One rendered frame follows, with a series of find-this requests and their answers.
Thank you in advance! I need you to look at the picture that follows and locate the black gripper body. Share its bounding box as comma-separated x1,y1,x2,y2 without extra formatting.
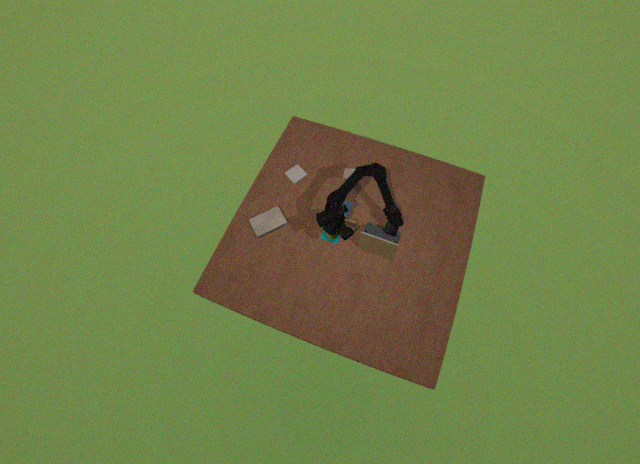
332,217,354,240

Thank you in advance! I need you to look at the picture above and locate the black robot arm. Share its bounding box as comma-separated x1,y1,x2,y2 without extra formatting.
316,163,404,237

